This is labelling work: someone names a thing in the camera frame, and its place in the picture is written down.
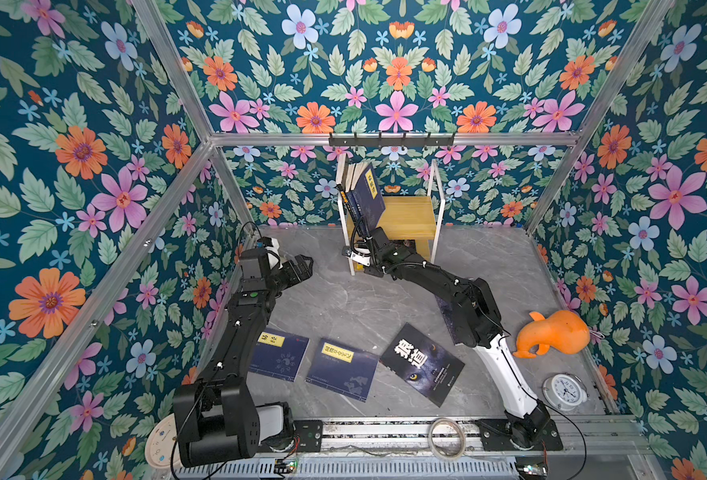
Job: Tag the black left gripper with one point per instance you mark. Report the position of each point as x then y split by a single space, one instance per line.
303 270

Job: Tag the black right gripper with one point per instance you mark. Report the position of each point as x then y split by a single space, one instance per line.
372 271

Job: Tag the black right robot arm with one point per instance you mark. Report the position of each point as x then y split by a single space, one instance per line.
476 321

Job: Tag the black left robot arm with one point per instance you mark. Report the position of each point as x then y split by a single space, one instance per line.
216 419

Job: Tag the wooden white bookshelf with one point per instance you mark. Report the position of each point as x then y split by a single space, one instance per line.
416 218

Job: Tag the dark portrait book right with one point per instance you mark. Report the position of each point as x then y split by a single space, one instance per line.
447 315

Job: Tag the black book on shelf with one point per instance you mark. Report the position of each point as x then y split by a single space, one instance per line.
346 195

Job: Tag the black wolf cover book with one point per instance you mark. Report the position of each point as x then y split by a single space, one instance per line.
423 364

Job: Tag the orange gourd toy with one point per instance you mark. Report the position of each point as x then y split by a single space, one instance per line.
563 331

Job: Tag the cream round clock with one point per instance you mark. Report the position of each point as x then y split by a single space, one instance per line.
161 443

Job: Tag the white alarm clock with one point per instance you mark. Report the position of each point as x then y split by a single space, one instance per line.
565 392

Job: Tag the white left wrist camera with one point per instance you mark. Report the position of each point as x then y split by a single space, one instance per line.
271 245

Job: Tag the black hook rail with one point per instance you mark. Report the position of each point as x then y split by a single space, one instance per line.
408 140

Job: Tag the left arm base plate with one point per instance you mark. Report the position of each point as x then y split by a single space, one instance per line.
305 436

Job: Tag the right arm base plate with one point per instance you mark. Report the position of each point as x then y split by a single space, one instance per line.
495 435

